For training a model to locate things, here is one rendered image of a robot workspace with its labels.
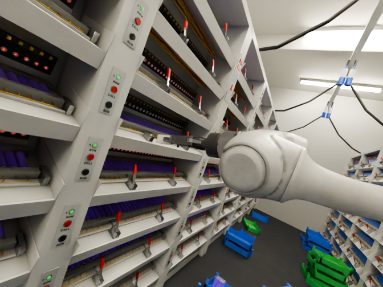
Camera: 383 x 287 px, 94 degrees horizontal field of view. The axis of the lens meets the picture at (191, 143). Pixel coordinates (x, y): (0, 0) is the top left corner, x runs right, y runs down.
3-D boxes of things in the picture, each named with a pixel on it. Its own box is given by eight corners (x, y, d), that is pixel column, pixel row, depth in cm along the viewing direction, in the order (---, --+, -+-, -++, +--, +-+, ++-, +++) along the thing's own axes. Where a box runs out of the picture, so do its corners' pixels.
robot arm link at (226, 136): (243, 165, 53) (224, 162, 56) (247, 135, 54) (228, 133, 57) (234, 163, 45) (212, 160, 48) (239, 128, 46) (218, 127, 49)
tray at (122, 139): (198, 161, 105) (208, 148, 103) (106, 147, 53) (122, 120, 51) (176, 142, 115) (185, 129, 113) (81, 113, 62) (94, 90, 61)
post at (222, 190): (205, 253, 174) (267, 82, 171) (201, 257, 166) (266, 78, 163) (189, 241, 184) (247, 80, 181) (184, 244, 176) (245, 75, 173)
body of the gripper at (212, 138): (214, 157, 48) (185, 152, 53) (224, 159, 56) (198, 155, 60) (218, 130, 49) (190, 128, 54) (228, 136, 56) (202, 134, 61)
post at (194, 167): (159, 294, 114) (254, 32, 111) (150, 303, 106) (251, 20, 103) (139, 273, 124) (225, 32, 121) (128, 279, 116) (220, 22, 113)
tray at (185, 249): (204, 243, 167) (213, 233, 164) (164, 274, 114) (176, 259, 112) (190, 226, 176) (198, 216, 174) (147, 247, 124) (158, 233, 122)
